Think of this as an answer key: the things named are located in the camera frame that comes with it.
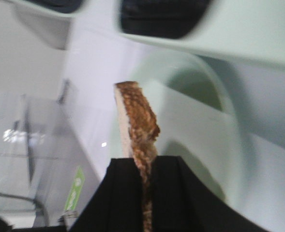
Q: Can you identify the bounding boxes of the bread slice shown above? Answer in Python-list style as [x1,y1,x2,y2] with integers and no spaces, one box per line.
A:
[114,81,160,232]

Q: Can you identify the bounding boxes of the mint green breakfast maker base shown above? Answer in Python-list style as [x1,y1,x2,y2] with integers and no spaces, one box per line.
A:
[115,0,285,71]

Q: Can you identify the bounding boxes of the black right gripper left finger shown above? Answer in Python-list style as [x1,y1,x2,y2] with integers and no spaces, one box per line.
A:
[69,158,143,232]

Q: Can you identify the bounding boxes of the mint green sandwich maker lid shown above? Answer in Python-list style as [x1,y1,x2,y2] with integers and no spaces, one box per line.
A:
[8,0,90,50]

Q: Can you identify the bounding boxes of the mint green round plate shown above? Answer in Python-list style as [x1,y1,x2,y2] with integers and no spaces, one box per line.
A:
[127,50,285,232]

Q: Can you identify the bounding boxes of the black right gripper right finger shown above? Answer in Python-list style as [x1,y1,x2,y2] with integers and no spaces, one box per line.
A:
[152,156,266,232]

